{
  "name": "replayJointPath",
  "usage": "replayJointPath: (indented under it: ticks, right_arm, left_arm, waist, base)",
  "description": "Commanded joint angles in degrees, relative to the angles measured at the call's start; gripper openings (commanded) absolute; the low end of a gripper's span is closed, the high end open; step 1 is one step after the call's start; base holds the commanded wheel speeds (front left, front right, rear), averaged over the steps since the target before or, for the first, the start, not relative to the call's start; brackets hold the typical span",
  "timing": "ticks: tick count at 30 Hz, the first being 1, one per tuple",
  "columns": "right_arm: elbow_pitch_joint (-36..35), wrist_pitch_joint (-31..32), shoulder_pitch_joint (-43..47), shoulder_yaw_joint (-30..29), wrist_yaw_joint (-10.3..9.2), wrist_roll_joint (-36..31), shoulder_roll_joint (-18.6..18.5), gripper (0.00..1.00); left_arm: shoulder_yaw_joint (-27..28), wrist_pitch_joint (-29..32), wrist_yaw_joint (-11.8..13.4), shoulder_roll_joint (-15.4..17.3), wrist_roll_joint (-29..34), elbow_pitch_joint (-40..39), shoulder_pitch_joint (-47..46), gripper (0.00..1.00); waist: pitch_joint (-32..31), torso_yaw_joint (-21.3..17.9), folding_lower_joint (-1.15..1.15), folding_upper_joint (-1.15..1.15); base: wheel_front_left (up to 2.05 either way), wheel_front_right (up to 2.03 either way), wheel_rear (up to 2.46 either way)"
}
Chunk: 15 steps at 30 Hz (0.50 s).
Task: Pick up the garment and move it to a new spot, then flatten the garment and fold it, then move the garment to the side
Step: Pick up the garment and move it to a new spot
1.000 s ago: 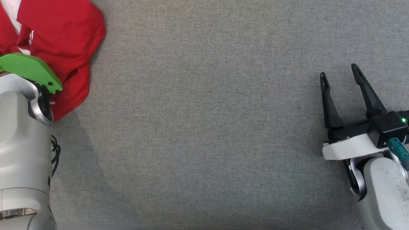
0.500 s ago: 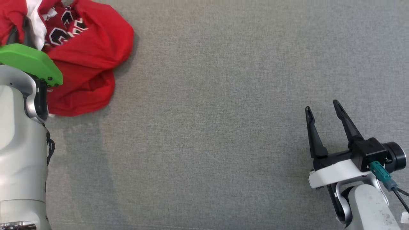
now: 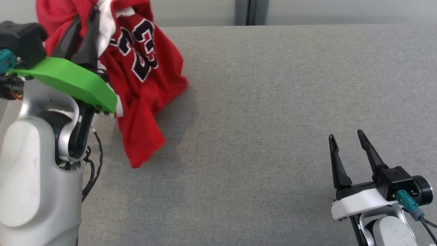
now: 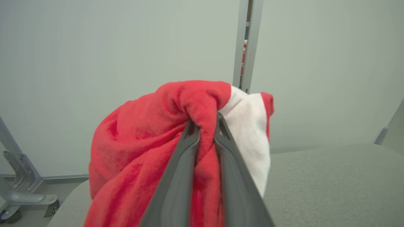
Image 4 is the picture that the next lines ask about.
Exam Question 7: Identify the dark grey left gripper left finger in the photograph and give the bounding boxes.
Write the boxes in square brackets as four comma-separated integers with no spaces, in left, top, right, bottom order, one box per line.
[139,118,201,227]

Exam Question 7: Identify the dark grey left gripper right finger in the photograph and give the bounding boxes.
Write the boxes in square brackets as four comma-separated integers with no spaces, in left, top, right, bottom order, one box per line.
[215,112,276,227]

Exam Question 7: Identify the red Bulls jersey white trim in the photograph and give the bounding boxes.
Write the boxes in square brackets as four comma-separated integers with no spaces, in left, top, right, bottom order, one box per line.
[83,80,275,227]

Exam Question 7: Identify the red box behind partition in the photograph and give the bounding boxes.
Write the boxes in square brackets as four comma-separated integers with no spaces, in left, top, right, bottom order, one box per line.
[241,40,247,75]

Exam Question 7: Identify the grey partition leg with caster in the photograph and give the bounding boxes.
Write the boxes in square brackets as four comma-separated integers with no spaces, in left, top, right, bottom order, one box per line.
[0,117,60,224]

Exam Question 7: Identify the black caster wheel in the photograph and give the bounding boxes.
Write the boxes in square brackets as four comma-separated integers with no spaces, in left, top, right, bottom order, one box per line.
[374,99,404,155]

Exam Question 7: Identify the grey partition post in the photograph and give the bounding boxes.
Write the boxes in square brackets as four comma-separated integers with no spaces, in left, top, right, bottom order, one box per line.
[233,0,264,94]

